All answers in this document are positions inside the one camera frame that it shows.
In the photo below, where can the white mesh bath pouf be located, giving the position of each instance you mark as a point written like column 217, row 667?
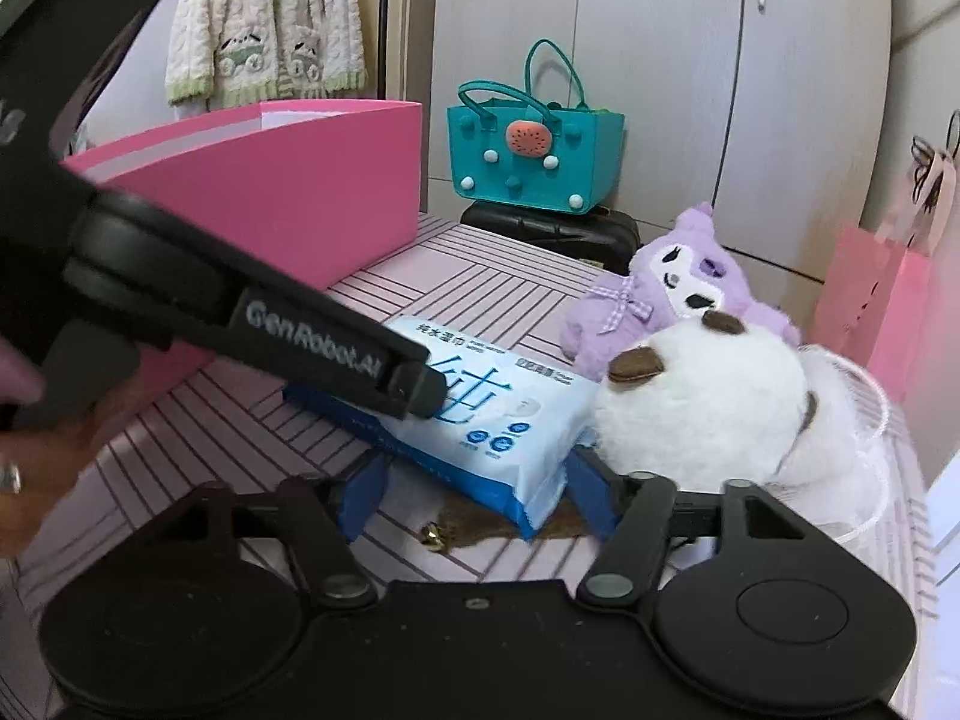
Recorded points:
column 862, row 465

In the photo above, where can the pink striped tablecloth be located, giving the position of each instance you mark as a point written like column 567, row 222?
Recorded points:
column 465, row 270

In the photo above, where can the pink cardboard box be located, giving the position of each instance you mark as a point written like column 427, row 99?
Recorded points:
column 285, row 195

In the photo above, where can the beige wardrobe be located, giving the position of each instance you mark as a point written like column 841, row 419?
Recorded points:
column 675, row 52

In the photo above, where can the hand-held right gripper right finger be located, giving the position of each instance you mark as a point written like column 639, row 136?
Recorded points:
column 592, row 495

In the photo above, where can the black clothes rack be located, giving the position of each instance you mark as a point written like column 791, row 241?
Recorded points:
column 384, row 15

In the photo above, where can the blue wet wipes pack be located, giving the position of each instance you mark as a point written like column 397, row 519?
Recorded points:
column 495, row 420

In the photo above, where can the black wall hook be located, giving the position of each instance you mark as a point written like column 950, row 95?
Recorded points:
column 924, row 154

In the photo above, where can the white door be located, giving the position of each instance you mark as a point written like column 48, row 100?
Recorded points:
column 946, row 510

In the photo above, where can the cream knit cardigan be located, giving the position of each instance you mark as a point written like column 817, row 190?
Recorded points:
column 247, row 15

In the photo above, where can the person's left hand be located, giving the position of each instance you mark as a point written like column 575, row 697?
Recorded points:
column 37, row 472

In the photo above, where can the purple plush toy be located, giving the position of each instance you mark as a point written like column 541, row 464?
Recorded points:
column 675, row 262

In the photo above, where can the teal felt tote bag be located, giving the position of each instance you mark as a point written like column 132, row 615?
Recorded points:
column 585, row 157

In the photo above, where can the pink gift bag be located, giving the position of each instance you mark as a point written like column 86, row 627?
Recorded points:
column 870, row 300

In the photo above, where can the black suitcase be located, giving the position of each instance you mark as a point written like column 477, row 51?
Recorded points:
column 570, row 232

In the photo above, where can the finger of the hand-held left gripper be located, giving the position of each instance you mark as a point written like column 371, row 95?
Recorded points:
column 322, row 337

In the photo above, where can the brown cloth with gold bell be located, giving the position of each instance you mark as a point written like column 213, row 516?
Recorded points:
column 487, row 529

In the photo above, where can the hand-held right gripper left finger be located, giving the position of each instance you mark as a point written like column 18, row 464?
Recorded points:
column 367, row 495

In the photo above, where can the white brown plush dog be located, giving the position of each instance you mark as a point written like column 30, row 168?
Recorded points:
column 712, row 405

